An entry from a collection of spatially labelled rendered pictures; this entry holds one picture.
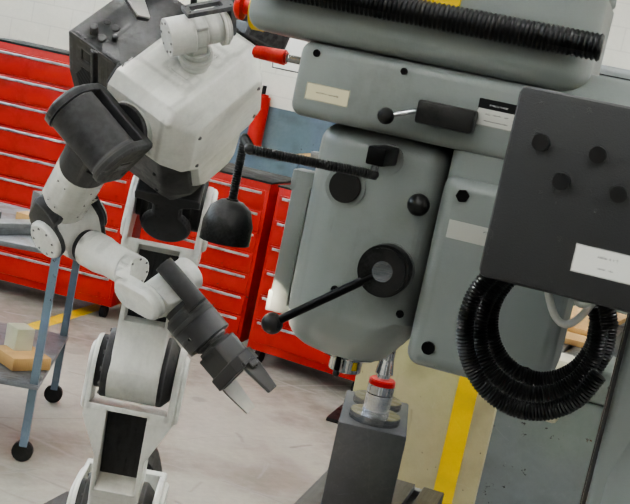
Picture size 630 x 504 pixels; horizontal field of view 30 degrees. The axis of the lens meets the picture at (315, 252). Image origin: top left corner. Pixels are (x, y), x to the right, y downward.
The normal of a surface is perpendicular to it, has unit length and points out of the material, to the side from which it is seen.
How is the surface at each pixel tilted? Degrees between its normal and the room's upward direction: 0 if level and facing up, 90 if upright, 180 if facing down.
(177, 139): 129
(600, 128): 90
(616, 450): 90
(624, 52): 90
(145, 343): 75
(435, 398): 90
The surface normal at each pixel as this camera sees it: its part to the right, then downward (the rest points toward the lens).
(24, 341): 0.63, 0.25
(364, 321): -0.33, 0.40
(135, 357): 0.07, -0.10
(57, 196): -0.64, 0.50
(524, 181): -0.28, 0.10
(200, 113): 0.66, 0.01
